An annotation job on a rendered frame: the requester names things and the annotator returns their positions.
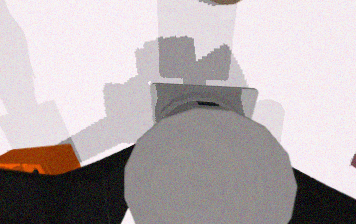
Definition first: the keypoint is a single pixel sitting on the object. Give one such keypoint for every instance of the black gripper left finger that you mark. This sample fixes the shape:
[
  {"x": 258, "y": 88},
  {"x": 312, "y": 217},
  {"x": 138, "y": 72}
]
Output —
[{"x": 90, "y": 194}]

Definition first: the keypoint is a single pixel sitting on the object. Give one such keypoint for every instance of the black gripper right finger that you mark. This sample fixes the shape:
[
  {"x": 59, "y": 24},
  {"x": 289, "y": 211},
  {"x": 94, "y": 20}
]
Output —
[{"x": 318, "y": 203}]

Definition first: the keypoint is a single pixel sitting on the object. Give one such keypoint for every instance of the pink and blue eraser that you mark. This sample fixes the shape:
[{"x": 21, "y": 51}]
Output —
[{"x": 354, "y": 161}]

